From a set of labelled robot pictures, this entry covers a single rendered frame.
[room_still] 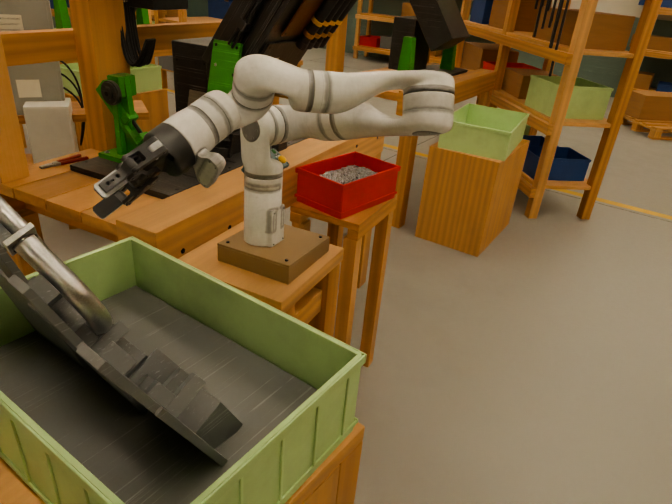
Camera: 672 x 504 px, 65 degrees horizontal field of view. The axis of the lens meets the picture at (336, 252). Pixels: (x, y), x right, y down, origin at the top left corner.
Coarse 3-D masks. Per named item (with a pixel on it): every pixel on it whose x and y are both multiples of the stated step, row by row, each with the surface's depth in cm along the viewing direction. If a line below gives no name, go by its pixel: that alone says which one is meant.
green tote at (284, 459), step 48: (0, 288) 94; (96, 288) 111; (144, 288) 118; (192, 288) 107; (0, 336) 97; (240, 336) 103; (288, 336) 94; (336, 384) 79; (0, 432) 77; (288, 432) 71; (336, 432) 87; (48, 480) 71; (96, 480) 61; (240, 480) 65; (288, 480) 78
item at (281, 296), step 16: (240, 224) 150; (192, 256) 131; (208, 256) 132; (336, 256) 138; (208, 272) 125; (224, 272) 126; (240, 272) 126; (304, 272) 129; (320, 272) 132; (240, 288) 121; (256, 288) 121; (272, 288) 121; (288, 288) 122; (304, 288) 125; (272, 304) 118; (288, 304) 120
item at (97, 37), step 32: (96, 0) 165; (96, 32) 168; (0, 64) 144; (96, 64) 171; (128, 64) 182; (0, 96) 147; (96, 96) 177; (0, 128) 149; (96, 128) 183; (0, 160) 152
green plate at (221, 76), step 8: (216, 40) 178; (216, 48) 179; (224, 48) 178; (240, 48) 175; (216, 56) 179; (224, 56) 178; (232, 56) 177; (240, 56) 176; (224, 64) 178; (232, 64) 177; (216, 72) 180; (224, 72) 179; (232, 72) 178; (208, 80) 182; (216, 80) 181; (224, 80) 179; (232, 80) 178; (208, 88) 183; (216, 88) 181; (224, 88) 180
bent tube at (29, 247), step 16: (32, 224) 66; (16, 240) 65; (32, 240) 67; (32, 256) 66; (48, 256) 67; (48, 272) 67; (64, 272) 67; (64, 288) 67; (80, 288) 68; (80, 304) 68; (96, 304) 70; (96, 320) 71
